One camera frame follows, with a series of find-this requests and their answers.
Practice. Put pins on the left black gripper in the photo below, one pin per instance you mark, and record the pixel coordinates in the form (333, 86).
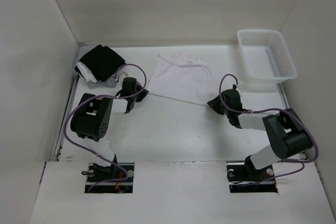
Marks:
(143, 94)

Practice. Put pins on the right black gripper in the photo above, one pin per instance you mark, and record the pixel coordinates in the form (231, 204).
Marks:
(214, 104)

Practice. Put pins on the white tank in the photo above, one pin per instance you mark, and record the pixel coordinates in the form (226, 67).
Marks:
(86, 72)
(182, 79)

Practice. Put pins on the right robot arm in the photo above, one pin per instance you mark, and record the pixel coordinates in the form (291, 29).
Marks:
(286, 135)

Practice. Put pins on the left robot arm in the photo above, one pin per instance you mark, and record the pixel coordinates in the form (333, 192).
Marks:
(90, 119)

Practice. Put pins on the folded grey tank top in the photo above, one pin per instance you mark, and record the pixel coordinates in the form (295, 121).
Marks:
(111, 82)

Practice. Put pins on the folded black tank top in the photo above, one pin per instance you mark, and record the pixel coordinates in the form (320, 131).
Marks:
(102, 61)

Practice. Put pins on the folded white tank top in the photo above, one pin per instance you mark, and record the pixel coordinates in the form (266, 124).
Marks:
(86, 72)

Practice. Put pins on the white plastic basket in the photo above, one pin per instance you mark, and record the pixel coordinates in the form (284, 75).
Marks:
(265, 57)

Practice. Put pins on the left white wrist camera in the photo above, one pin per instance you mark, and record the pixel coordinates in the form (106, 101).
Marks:
(120, 78)

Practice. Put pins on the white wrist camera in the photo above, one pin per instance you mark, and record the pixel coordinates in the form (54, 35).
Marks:
(120, 78)
(237, 88)

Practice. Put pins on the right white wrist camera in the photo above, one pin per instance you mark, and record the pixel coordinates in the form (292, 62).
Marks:
(237, 88)

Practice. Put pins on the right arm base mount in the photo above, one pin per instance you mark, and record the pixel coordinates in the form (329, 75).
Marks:
(241, 181)

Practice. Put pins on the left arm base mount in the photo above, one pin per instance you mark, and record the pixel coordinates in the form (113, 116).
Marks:
(109, 179)

